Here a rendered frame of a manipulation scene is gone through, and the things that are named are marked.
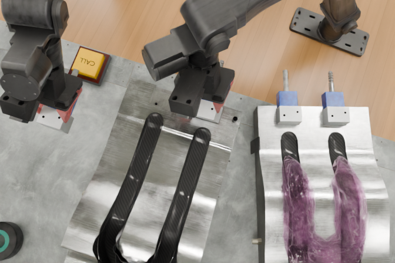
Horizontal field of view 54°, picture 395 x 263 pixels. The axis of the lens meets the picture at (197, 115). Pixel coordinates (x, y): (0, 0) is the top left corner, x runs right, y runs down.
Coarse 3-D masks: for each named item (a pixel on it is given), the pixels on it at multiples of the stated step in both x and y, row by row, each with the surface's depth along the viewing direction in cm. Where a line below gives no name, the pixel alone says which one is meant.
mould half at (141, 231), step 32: (128, 96) 85; (128, 128) 83; (192, 128) 84; (224, 128) 84; (128, 160) 82; (160, 160) 82; (224, 160) 82; (96, 192) 78; (160, 192) 80; (96, 224) 74; (128, 224) 75; (160, 224) 76; (192, 224) 77; (128, 256) 72; (192, 256) 73
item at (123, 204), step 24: (144, 144) 83; (192, 144) 83; (144, 168) 82; (192, 168) 82; (120, 192) 79; (192, 192) 81; (120, 216) 76; (168, 216) 77; (96, 240) 72; (168, 240) 75
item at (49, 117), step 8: (72, 72) 80; (40, 112) 76; (48, 112) 76; (56, 112) 76; (40, 120) 76; (48, 120) 76; (56, 120) 76; (72, 120) 81; (56, 128) 76; (64, 128) 78
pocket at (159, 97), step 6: (156, 90) 88; (162, 90) 87; (168, 90) 87; (156, 96) 88; (162, 96) 88; (168, 96) 88; (150, 102) 87; (156, 102) 88; (162, 102) 88; (168, 102) 88; (168, 108) 87
